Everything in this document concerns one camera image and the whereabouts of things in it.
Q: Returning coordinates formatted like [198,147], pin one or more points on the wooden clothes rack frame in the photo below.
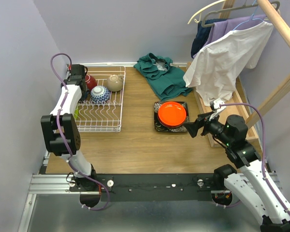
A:
[268,85]

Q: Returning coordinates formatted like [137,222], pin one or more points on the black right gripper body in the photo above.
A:
[216,128]

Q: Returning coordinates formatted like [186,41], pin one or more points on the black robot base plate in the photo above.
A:
[148,188]

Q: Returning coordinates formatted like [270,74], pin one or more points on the white wire dish rack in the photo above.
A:
[102,117]

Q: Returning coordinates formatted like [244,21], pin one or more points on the cream clothes hanger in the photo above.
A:
[197,17]

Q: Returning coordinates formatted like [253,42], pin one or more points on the blue mug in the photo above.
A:
[85,95]

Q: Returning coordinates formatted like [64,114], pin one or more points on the orange round plate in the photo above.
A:
[172,114]

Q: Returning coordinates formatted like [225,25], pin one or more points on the light blue clothes hanger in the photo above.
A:
[250,19]

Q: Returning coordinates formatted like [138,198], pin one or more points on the black square floral plate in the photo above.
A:
[160,127]

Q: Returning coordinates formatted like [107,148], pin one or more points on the red bowl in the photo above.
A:
[90,82]

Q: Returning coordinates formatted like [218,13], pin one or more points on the aluminium table rail frame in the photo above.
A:
[136,149]

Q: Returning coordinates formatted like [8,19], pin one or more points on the white t-shirt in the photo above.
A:
[214,70]

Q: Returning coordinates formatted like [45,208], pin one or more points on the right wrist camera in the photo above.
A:
[217,107]

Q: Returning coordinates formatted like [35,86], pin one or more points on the beige ceramic bowl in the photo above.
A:
[115,83]

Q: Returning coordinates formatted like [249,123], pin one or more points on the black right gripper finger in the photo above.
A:
[201,119]
[192,128]

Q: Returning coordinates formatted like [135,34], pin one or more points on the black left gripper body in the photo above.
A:
[84,91]

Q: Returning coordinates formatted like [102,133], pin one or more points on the navy blue garment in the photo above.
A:
[207,35]

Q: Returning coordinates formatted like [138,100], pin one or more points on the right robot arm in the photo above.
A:
[247,180]

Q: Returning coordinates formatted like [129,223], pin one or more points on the purple shirt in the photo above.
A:
[232,23]

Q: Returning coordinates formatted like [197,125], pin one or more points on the green round plate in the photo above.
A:
[76,113]

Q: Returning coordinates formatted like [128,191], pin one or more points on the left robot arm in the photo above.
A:
[60,131]

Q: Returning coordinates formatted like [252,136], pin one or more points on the grey clothes hanger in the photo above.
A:
[276,4]

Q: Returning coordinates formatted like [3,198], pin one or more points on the blue white patterned bowl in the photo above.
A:
[100,95]

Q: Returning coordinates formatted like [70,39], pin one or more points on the green hooded garment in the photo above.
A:
[165,80]

